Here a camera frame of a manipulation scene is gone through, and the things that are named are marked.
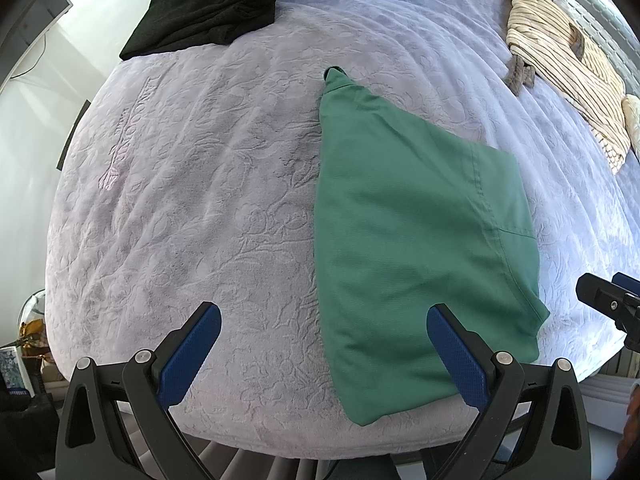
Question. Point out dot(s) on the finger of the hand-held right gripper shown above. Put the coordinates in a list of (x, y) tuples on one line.
[(600, 296), (627, 282)]

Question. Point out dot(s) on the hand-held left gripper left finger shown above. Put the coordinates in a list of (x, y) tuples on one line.
[(192, 350)]

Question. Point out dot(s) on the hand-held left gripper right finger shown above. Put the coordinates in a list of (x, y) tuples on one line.
[(455, 350)]

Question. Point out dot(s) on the green work jacket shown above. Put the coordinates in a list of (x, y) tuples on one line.
[(400, 235)]

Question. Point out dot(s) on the row of books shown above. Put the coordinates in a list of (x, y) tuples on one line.
[(622, 360)]

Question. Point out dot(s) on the golden ornament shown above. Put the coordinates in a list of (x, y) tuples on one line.
[(32, 337)]

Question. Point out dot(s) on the cream pillow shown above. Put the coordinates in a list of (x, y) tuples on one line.
[(632, 120)]

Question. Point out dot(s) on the white fan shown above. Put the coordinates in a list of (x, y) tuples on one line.
[(35, 305)]

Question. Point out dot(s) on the lavender embossed bedspread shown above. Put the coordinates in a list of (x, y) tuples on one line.
[(175, 185)]

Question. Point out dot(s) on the printed book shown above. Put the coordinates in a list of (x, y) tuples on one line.
[(14, 367)]

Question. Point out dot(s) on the dark bag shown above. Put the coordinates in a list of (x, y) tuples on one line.
[(25, 435)]

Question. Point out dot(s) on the beige striped garment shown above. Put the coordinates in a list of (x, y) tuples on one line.
[(565, 55)]

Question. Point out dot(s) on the grey quilted headboard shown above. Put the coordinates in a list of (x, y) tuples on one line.
[(605, 15)]

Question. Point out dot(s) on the black folded garment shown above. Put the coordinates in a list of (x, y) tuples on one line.
[(200, 5)]

